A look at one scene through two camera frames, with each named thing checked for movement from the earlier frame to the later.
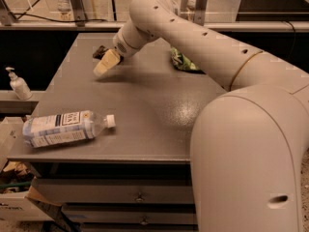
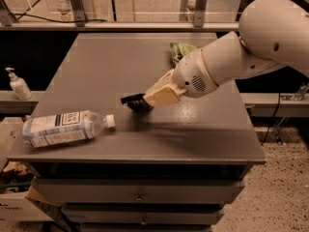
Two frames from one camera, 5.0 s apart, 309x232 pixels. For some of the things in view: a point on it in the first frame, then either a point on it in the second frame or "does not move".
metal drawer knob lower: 144,222 does not move
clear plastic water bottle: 56,129 does not move
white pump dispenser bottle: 19,85 does not move
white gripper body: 123,45 → 192,73
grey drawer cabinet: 136,176 does not move
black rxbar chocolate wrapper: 100,52 → 137,102
